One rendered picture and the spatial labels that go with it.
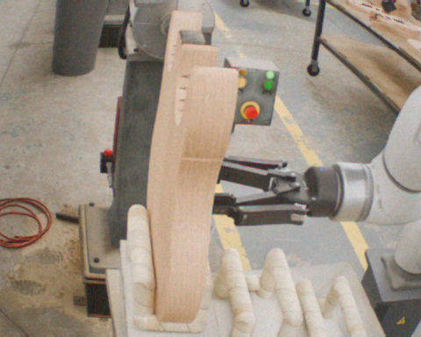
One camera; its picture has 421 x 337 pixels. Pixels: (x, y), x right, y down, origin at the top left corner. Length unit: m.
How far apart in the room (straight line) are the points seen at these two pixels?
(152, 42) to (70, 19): 2.70
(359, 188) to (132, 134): 1.30
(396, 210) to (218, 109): 0.39
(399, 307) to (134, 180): 1.10
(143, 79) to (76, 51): 2.57
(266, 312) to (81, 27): 3.60
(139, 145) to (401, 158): 1.40
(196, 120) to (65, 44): 3.93
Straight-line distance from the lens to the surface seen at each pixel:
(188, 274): 0.70
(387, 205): 0.87
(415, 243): 1.67
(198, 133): 0.60
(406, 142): 0.79
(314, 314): 1.04
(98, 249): 2.30
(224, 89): 0.58
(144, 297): 0.82
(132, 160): 2.10
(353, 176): 0.85
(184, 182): 0.65
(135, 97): 1.99
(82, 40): 4.47
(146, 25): 1.73
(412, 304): 1.78
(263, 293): 1.08
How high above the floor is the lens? 1.75
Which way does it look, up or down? 30 degrees down
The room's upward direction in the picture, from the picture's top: 9 degrees clockwise
